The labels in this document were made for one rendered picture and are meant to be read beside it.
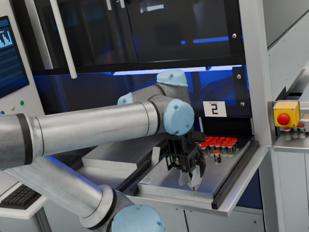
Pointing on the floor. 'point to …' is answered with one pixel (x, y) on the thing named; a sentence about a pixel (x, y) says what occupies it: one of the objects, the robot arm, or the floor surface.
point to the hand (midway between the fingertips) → (195, 185)
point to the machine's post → (262, 110)
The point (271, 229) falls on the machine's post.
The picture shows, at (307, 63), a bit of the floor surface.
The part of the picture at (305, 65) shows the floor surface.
